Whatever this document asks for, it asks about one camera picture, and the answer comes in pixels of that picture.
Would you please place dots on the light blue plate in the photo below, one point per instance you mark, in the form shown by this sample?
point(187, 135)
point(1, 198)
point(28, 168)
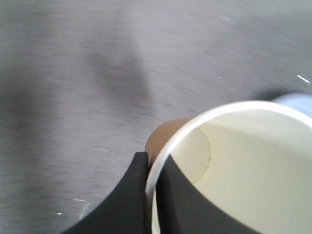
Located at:
point(297, 101)

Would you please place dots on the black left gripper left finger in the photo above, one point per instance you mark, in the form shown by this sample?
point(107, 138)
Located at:
point(124, 210)

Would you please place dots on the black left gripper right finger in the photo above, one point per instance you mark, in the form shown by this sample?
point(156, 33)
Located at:
point(214, 201)

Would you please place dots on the brown paper cup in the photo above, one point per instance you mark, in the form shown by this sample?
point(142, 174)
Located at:
point(276, 138)

